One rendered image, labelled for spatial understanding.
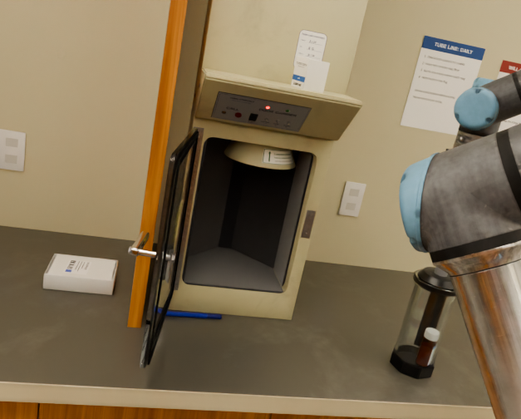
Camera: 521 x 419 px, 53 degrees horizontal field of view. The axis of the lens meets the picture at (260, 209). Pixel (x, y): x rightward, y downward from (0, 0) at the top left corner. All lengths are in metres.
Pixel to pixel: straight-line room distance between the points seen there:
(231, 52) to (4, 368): 0.75
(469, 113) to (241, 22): 0.48
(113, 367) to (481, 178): 0.76
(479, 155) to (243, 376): 0.68
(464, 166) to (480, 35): 1.19
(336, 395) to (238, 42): 0.75
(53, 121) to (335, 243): 0.95
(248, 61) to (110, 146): 0.61
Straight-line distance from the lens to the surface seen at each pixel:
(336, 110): 1.09
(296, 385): 1.13
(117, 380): 1.06
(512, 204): 0.65
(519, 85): 1.04
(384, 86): 1.69
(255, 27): 1.14
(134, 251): 0.93
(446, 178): 0.66
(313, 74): 1.08
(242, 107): 1.08
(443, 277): 1.22
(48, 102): 1.60
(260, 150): 1.20
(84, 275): 1.33
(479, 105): 1.02
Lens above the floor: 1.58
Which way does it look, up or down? 17 degrees down
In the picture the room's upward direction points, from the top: 12 degrees clockwise
